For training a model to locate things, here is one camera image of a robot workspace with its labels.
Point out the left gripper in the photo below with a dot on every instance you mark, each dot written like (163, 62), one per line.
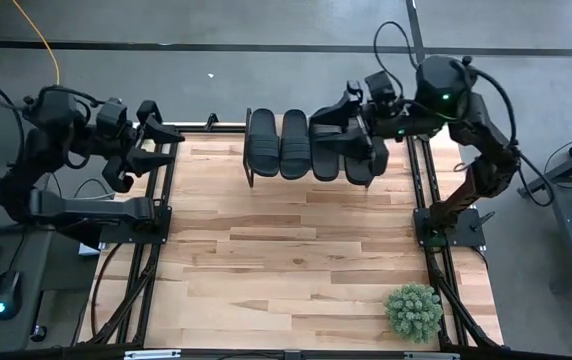
(111, 145)

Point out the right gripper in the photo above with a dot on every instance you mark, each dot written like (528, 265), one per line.
(386, 122)

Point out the black rubber slide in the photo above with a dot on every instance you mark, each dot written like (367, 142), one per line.
(263, 145)
(358, 172)
(325, 165)
(295, 147)

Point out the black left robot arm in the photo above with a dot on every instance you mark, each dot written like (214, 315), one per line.
(91, 207)

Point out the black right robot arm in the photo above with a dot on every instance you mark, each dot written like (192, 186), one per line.
(486, 130)

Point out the black table clamp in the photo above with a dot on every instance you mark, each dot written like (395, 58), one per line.
(212, 122)

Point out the black slippers on rack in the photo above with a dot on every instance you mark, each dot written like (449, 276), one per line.
(249, 150)

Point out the black floor strip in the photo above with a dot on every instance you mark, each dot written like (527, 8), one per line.
(413, 25)

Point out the grey computer desk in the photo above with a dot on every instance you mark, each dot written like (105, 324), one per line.
(61, 270)

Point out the green potted plant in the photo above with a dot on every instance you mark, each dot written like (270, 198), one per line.
(413, 312)

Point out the black computer mouse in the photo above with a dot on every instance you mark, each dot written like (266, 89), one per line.
(7, 295)

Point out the black desk knob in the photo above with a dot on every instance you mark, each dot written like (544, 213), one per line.
(39, 334)

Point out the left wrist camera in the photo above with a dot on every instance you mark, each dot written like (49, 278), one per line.
(112, 117)

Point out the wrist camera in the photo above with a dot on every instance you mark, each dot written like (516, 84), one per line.
(112, 117)
(380, 89)

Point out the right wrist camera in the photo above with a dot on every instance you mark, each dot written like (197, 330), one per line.
(380, 89)

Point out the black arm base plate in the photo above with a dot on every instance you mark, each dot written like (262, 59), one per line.
(158, 232)
(471, 235)

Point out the silver metal bracket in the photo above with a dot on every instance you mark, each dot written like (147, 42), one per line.
(153, 354)
(431, 356)

